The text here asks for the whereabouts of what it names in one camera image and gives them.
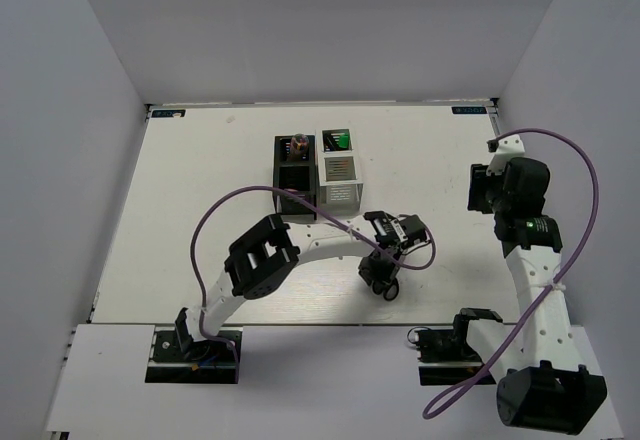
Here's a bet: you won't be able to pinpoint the left blue table label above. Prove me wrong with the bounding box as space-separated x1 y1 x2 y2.
151 109 186 118

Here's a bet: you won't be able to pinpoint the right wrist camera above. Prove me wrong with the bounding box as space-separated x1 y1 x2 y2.
487 134 525 176

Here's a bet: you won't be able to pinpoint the right blue table label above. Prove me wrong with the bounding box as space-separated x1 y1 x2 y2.
451 106 487 115

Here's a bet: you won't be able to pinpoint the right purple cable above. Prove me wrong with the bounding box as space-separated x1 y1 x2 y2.
422 128 599 421

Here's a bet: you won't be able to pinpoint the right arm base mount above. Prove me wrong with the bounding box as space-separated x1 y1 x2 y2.
406 308 503 386

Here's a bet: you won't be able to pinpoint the black handled scissors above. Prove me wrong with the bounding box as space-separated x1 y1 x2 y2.
372 279 399 302

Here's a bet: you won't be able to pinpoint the white slotted container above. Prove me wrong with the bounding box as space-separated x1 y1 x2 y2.
315 128 364 215

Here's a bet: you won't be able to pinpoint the green capped black highlighter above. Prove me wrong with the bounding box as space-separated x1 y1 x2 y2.
333 132 350 151

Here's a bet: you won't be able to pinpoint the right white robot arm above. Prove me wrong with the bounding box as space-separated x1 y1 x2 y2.
451 157 607 435

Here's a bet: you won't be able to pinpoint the purple cable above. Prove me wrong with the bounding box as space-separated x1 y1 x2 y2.
422 128 599 421
190 185 437 386

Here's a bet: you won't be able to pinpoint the black slotted container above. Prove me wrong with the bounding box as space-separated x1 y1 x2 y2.
272 135 318 222

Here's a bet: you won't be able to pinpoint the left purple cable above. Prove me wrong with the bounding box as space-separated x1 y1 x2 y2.
190 185 437 386

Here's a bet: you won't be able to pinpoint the pink capped black highlighter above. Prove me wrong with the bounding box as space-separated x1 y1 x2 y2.
323 133 337 152

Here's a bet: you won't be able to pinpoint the blue table label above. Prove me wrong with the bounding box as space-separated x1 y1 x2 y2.
451 106 487 115
151 109 186 118

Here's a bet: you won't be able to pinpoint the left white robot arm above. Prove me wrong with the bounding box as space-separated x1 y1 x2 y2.
175 211 433 359

